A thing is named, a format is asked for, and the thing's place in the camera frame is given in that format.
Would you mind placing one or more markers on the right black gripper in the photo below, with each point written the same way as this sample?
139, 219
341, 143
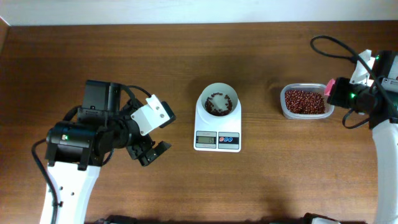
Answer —
335, 93

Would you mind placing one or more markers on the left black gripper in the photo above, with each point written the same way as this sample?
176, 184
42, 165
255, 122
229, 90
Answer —
137, 152

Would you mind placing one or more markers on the pink measuring scoop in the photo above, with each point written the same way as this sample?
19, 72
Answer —
329, 87

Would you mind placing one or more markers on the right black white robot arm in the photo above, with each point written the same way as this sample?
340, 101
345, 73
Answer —
372, 90

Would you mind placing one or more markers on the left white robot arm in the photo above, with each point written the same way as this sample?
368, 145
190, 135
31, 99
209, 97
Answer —
78, 146

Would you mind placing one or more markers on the white digital kitchen scale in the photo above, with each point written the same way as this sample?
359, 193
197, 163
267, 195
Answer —
218, 134

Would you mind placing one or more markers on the clear plastic bean container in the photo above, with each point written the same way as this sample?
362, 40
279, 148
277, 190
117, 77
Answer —
312, 87

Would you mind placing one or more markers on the red beans pile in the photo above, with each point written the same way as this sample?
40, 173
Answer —
304, 102

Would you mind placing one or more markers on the red beans in bowl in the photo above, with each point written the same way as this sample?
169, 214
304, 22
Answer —
219, 104

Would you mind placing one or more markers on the white bowl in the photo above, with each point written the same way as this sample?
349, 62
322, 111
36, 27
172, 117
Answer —
213, 88

